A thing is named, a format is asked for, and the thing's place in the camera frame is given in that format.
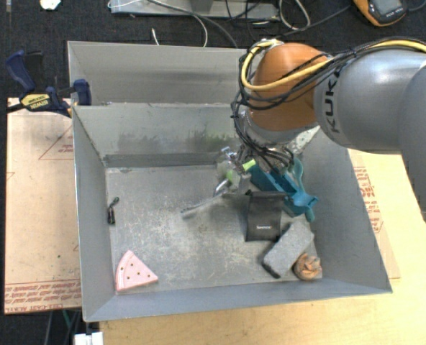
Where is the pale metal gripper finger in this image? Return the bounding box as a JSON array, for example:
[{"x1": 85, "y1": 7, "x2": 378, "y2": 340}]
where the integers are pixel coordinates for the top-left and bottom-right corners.
[
  {"x1": 213, "y1": 179, "x2": 233, "y2": 197},
  {"x1": 180, "y1": 195, "x2": 225, "y2": 219}
]

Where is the black flat pouch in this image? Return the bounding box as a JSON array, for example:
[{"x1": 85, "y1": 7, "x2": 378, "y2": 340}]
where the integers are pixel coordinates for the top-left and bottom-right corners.
[{"x1": 222, "y1": 190, "x2": 286, "y2": 243}]

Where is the grey metal bin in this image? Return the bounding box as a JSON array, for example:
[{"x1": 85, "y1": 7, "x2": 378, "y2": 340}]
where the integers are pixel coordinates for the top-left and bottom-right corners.
[{"x1": 68, "y1": 40, "x2": 394, "y2": 323}]

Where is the teal plastic clamp tool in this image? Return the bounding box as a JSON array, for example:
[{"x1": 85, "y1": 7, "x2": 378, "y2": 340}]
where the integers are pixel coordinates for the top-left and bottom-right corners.
[{"x1": 248, "y1": 157, "x2": 320, "y2": 223}]

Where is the grey sponge block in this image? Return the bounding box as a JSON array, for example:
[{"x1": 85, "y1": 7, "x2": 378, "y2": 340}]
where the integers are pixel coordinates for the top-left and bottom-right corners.
[{"x1": 261, "y1": 221, "x2": 316, "y2": 280}]

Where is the small black clip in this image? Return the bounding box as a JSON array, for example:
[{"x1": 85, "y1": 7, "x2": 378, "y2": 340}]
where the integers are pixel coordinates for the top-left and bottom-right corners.
[{"x1": 106, "y1": 196, "x2": 121, "y2": 226}]

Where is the pink triangular slice toy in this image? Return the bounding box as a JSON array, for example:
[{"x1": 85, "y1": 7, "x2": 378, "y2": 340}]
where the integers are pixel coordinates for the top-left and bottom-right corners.
[{"x1": 114, "y1": 249, "x2": 160, "y2": 293}]

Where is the brown cardboard board red print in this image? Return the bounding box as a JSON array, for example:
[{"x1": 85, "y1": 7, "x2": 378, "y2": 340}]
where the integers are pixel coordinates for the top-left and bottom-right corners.
[{"x1": 4, "y1": 97, "x2": 402, "y2": 316}]

